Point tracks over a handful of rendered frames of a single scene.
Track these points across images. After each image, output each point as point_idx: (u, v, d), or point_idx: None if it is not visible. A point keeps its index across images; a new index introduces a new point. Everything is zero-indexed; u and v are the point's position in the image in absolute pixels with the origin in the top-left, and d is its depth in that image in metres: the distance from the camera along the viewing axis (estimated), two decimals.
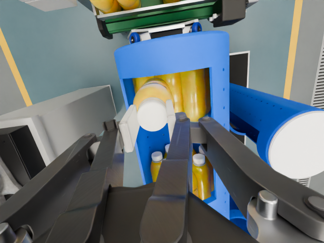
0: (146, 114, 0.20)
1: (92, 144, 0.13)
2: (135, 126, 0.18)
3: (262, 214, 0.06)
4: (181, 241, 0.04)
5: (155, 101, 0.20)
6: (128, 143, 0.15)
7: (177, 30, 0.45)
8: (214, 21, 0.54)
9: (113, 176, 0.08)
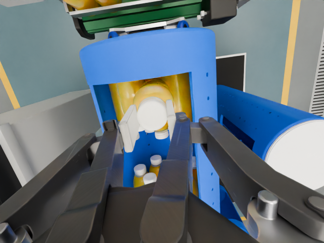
0: None
1: (92, 144, 0.13)
2: (135, 126, 0.18)
3: (262, 214, 0.06)
4: (181, 241, 0.04)
5: (141, 128, 0.40)
6: (128, 143, 0.15)
7: (158, 28, 0.39)
8: (203, 20, 0.49)
9: (113, 176, 0.08)
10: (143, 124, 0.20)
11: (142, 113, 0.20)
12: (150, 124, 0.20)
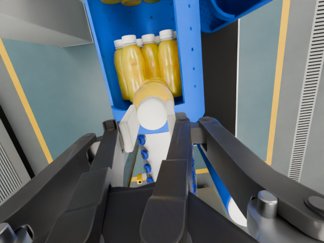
0: None
1: (92, 144, 0.13)
2: (135, 126, 0.18)
3: (262, 214, 0.06)
4: (181, 241, 0.04)
5: None
6: (128, 143, 0.15)
7: None
8: None
9: (113, 176, 0.08)
10: None
11: None
12: None
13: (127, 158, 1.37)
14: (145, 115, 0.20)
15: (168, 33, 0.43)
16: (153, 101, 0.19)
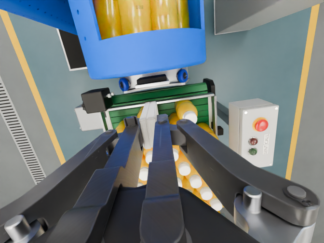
0: None
1: (114, 140, 0.13)
2: None
3: (248, 209, 0.06)
4: (182, 238, 0.04)
5: None
6: (147, 140, 0.15)
7: (141, 83, 0.47)
8: (108, 91, 0.60)
9: (126, 175, 0.08)
10: None
11: None
12: None
13: None
14: None
15: None
16: None
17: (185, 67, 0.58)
